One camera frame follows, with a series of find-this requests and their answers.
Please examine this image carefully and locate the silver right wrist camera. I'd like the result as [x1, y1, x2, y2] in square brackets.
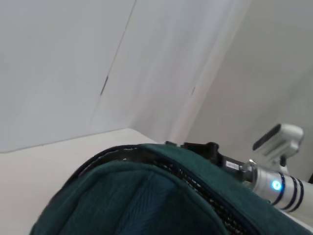
[251, 123, 305, 172]

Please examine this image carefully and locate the dark teal lunch bag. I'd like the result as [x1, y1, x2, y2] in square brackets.
[29, 142, 313, 235]

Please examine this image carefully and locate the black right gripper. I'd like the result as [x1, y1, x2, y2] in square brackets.
[164, 141, 246, 181]

